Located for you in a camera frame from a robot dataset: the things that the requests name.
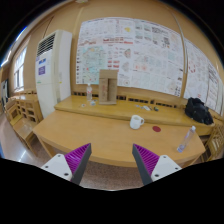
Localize wooden chair at right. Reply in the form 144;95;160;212
203;119;224;162

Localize wooden chair at left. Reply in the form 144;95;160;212
4;94;43;155

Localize white standing air conditioner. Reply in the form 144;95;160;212
35;30;72;118

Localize red round coaster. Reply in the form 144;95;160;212
152;126;161;132

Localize window at left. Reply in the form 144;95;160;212
14;47;27;91

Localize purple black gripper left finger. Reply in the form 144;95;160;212
42;143;92;185

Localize wooden chair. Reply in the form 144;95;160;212
4;94;43;155
203;119;224;162

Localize brown cardboard box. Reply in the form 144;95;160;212
99;70;118;105

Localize black backpack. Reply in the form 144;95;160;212
185;97;213;125

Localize clear plastic water bottle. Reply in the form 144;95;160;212
177;126;196;153

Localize white ceramic mug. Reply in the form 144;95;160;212
130;115;145;130

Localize small items on bench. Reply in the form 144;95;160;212
135;104;159;112

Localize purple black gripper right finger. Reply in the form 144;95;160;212
132;144;181;185

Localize large wall poster sheet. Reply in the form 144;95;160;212
76;17;184;96

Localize small bottle near box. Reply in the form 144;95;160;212
87;83;92;101

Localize right wall poster sheet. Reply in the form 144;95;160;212
184;40;224;116

